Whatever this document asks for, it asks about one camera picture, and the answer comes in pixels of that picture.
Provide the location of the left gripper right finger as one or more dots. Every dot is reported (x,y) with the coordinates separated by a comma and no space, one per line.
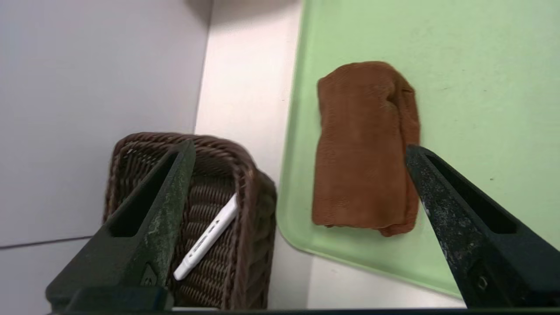
(485,245)

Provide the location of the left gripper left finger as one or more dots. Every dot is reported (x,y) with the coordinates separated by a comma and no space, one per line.
(140,240)

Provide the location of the white marker pen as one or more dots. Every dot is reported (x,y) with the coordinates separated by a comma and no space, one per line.
(205,240)

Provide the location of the brown towel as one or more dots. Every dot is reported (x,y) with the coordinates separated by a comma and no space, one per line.
(358,153)

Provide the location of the dark brown wicker basket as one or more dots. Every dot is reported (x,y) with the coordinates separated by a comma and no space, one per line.
(253,245)

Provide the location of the light green plastic tray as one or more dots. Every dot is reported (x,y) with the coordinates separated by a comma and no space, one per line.
(459,65)

